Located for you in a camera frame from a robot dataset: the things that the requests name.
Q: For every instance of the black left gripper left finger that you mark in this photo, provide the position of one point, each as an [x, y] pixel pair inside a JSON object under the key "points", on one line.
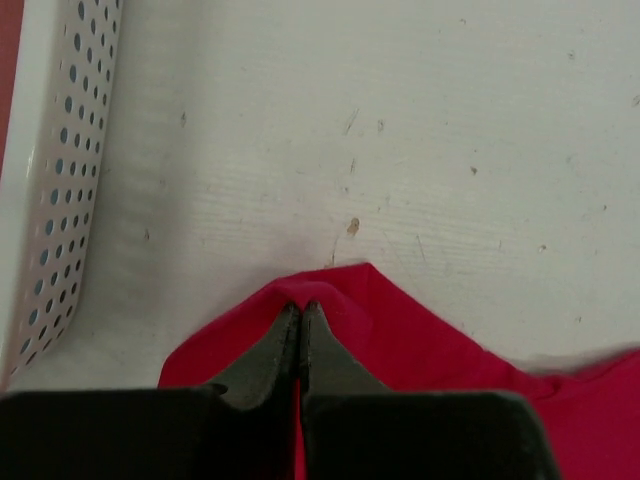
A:
{"points": [[240, 424]]}

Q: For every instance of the crimson red t-shirt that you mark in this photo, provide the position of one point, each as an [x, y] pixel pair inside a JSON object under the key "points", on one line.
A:
{"points": [[591, 416]]}

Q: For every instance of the white perforated plastic basket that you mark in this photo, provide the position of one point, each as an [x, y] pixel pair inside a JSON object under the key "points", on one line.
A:
{"points": [[54, 148]]}

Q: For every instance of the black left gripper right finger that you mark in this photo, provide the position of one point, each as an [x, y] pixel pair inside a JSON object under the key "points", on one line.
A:
{"points": [[356, 427]]}

